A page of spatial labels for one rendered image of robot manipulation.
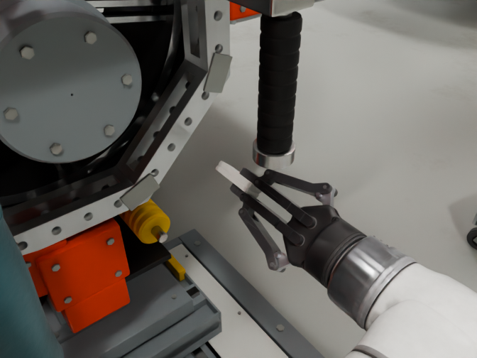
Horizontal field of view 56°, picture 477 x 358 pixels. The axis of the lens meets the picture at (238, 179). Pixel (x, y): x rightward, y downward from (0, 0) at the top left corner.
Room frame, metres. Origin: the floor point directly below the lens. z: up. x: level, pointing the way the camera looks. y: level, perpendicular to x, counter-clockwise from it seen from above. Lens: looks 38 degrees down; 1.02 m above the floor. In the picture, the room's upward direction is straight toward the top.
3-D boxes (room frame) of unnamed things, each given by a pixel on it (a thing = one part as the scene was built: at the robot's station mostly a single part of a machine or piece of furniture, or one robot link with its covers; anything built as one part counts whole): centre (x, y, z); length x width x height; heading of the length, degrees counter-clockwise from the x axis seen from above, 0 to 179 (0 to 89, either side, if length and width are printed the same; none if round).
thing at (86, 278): (0.49, 0.27, 0.48); 0.16 x 0.12 x 0.17; 38
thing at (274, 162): (0.38, -0.04, 0.83); 0.04 x 0.04 x 0.16
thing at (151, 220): (0.62, 0.21, 0.51); 0.29 x 0.06 x 0.06; 38
